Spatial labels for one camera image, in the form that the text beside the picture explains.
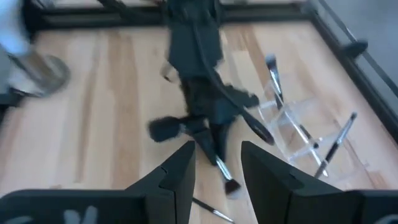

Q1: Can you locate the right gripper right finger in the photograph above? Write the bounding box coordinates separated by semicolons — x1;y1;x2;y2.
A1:
241;141;353;224

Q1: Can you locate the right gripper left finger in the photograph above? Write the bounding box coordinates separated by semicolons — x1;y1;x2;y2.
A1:
125;139;197;224

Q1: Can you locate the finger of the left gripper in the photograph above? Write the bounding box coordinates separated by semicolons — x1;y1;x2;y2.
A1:
211;121;230;162
188;119;220;166

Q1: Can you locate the brown flat-head makeup brush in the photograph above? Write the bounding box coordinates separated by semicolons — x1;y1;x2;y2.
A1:
213;154;243;196

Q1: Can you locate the large fluffy powder brush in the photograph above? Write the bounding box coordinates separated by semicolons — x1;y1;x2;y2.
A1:
147;114;200;144

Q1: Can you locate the long thin black makeup brush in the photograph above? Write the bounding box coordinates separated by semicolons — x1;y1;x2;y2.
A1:
192;197;236;224

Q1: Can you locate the medium grey-head makeup brush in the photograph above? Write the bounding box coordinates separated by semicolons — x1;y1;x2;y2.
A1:
265;53;320;149

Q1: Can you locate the small-head thin makeup brush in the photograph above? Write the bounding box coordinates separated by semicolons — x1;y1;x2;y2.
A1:
313;111;358;179

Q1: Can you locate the clear acrylic brush organizer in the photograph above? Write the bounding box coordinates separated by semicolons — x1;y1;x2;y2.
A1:
256;79;369;183

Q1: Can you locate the clear round container white lid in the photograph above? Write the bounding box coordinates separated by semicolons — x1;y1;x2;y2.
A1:
0;0;72;98

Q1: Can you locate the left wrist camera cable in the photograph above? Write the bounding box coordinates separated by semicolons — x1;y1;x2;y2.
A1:
189;15;276;146

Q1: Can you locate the black metal table frame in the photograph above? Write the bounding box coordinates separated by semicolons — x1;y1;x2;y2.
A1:
0;0;398;144

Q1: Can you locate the black frame clamp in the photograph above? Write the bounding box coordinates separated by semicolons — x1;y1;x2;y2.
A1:
340;39;369;59

